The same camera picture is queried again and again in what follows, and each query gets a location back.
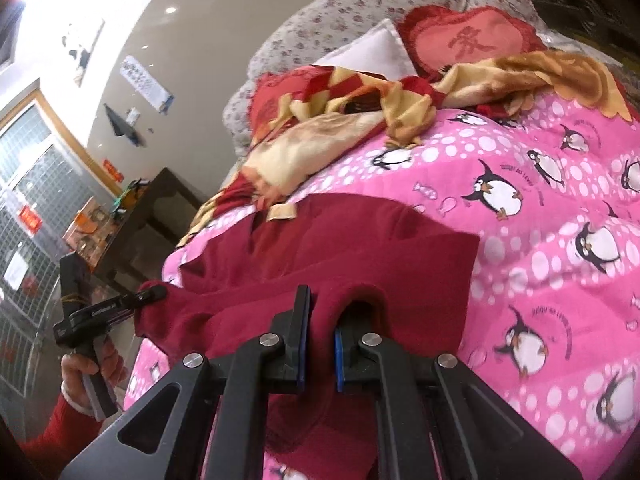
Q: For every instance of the red heart embroidered pillow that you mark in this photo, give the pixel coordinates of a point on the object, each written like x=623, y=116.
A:
x=436, y=37

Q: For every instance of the white wall notice paper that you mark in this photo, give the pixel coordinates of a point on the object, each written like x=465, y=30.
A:
x=146, y=85

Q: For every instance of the dark red fleece sweater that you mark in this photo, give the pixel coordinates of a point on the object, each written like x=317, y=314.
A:
x=414, y=272

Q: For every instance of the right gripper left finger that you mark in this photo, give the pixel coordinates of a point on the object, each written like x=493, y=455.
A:
x=206, y=419

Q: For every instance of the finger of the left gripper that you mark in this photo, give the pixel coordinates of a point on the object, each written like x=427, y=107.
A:
x=131, y=303

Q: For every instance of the white pillow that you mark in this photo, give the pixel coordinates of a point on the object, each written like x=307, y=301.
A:
x=379, y=51

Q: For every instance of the pink penguin quilt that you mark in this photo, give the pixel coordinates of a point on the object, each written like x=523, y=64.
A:
x=552, y=321

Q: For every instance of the dark wooden side table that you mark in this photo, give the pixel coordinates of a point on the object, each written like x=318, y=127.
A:
x=148, y=233

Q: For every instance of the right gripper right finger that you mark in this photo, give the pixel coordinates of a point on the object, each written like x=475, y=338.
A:
x=434, y=417

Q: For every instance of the person left hand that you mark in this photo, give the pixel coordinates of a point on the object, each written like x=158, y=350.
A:
x=82, y=376

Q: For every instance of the floral upholstered headboard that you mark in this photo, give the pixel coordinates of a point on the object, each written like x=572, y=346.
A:
x=326, y=25

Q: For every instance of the red and gold blanket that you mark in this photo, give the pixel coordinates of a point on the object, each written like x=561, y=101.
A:
x=357, y=106

